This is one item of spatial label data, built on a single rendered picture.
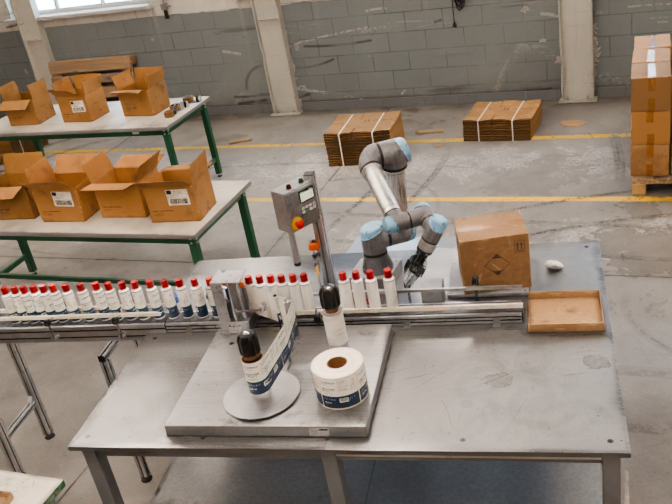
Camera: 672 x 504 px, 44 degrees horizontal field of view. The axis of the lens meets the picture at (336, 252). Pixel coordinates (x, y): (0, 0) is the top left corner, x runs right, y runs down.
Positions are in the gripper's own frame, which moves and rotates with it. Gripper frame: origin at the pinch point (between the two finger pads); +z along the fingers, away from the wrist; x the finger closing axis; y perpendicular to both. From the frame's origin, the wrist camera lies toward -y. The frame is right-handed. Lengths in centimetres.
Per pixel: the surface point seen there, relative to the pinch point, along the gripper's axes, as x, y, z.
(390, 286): -6.0, 2.4, 4.0
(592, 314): 75, 1, -22
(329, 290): -30.1, 30.7, -0.7
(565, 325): 64, 13, -19
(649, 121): 138, -289, -27
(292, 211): -57, -1, -9
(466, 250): 18.7, -15.8, -17.2
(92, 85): -293, -367, 164
